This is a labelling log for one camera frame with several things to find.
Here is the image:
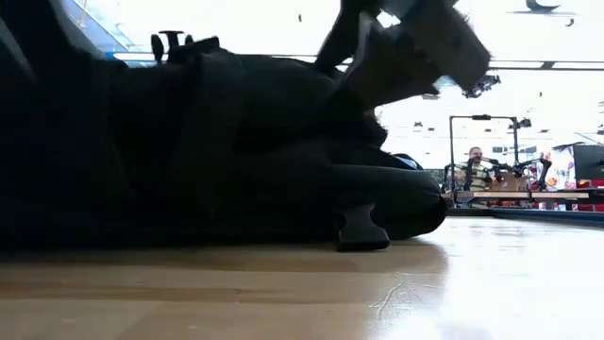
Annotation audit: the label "black Wolt backpack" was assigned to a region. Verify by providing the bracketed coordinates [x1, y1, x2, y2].
[0, 0, 448, 252]

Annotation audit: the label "black ceiling spotlight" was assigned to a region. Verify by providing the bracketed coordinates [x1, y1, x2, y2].
[462, 74, 502, 100]

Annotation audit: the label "long linear ceiling light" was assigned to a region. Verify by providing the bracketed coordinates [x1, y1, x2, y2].
[112, 50, 604, 72]

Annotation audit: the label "black ceiling fixture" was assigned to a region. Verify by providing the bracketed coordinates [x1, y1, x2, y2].
[512, 0, 578, 28]

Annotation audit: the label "person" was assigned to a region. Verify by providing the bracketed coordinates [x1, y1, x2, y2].
[452, 145, 495, 209]

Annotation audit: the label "brown cardboard box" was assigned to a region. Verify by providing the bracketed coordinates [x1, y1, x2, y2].
[493, 170, 533, 193]

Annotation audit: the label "wooden background table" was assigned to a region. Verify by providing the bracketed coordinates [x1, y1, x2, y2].
[442, 189, 591, 202]

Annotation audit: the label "colourful white poster board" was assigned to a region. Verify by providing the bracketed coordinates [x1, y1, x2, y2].
[542, 143, 576, 191]

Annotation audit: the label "black monitor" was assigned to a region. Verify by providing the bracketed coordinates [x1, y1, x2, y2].
[573, 144, 604, 181]

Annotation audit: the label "red storage crates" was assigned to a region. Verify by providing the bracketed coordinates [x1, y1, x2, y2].
[576, 178, 604, 213]

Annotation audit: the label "black camera stand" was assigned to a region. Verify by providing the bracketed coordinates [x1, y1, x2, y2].
[447, 113, 533, 205]

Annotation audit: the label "black aluminium table frame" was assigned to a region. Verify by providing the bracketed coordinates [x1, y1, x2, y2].
[445, 206, 604, 229]

